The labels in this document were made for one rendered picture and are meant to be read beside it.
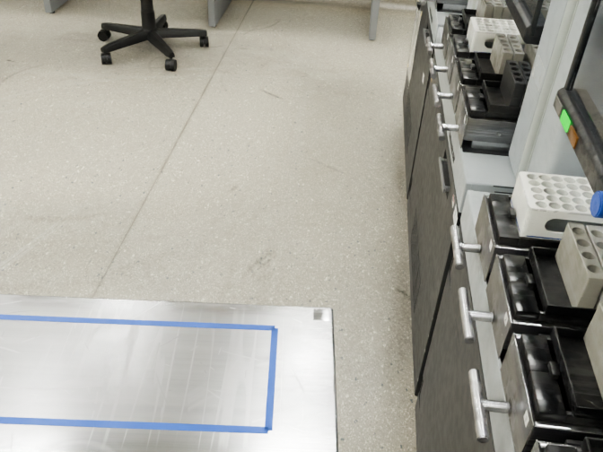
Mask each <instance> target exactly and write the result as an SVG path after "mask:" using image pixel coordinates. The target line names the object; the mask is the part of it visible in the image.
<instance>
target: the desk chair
mask: <svg viewBox="0 0 603 452"><path fill-rule="evenodd" d="M140 2H141V20H142V26H136V25H128V24H120V23H112V22H103V23H102V24H101V30H100V31H99V33H98V38H99V40H101V41H106V40H107V39H109V38H110V36H111V33H110V30H111V31H115V32H119V33H124V34H128V35H127V36H125V37H123V38H121V39H117V40H115V41H112V42H110V43H108V44H106V45H104V46H103V47H101V48H100V52H102V53H100V56H101V62H102V64H103V65H106V62H108V64H112V60H111V53H110V52H111V51H115V50H118V49H121V48H125V47H128V46H131V45H135V44H137V43H140V42H143V41H146V40H148V41H149V42H150V43H152V44H153V45H154V46H155V47H156V48H158V49H159V50H160V51H161V52H162V53H163V54H164V55H165V56H167V57H168V58H169V59H166V60H165V70H167V71H170V69H171V71H176V70H177V60H176V59H172V58H173V57H175V56H174V52H173V50H172V49H171V48H170V47H169V45H168V44H167V43H166V42H165V41H164V40H163V39H165V38H186V37H199V41H200V47H203V46H204V45H205V46H206V47H209V40H208V36H207V31H206V30H202V29H181V28H168V26H169V25H168V23H167V22H166V21H167V18H166V15H165V14H161V15H160V16H159V17H158V18H157V19H155V13H154V9H153V0H140Z"/></svg>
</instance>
